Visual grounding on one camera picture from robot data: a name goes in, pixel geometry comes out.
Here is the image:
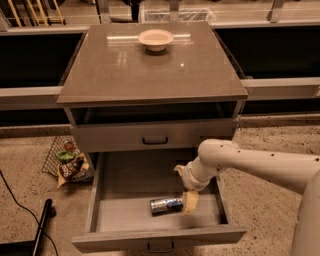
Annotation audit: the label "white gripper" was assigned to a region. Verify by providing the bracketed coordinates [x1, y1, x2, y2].
[174, 157, 219, 215]

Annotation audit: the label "redbull can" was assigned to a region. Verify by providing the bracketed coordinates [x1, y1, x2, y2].
[150, 197, 183, 215]

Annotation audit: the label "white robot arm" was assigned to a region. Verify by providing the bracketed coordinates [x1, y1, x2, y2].
[175, 139, 320, 256]

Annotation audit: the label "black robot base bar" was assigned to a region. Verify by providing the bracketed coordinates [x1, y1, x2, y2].
[0, 199, 56, 256]

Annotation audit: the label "open grey middle drawer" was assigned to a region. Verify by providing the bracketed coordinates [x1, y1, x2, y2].
[72, 148, 246, 253]

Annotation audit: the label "closed grey top drawer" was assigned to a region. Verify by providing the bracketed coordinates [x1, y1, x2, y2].
[71, 119, 237, 153]

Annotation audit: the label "grey drawer cabinet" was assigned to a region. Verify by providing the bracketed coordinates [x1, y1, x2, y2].
[56, 21, 249, 254]

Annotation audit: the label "small red can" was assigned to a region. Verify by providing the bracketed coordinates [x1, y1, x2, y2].
[64, 141, 74, 152]

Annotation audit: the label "brown snack bag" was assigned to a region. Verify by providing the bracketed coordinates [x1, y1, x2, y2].
[57, 155, 91, 188]

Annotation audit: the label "green snack bag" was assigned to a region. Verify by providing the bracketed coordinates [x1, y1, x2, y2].
[56, 151, 76, 164]

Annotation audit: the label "white bowl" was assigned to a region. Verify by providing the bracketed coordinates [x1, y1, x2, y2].
[138, 29, 174, 52]

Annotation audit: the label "yellow wooden chair legs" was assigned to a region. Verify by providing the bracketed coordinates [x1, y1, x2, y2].
[0, 0, 66, 27]

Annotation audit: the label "wire basket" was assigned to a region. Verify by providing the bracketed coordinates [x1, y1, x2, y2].
[42, 136, 93, 184]

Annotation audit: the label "grey horizontal rail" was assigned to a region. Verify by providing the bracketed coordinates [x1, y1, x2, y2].
[0, 77, 320, 111]

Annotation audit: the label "white wire bin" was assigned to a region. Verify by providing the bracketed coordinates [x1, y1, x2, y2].
[139, 8, 216, 23]

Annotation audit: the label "black cable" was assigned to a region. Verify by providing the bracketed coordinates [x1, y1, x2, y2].
[0, 169, 60, 256]

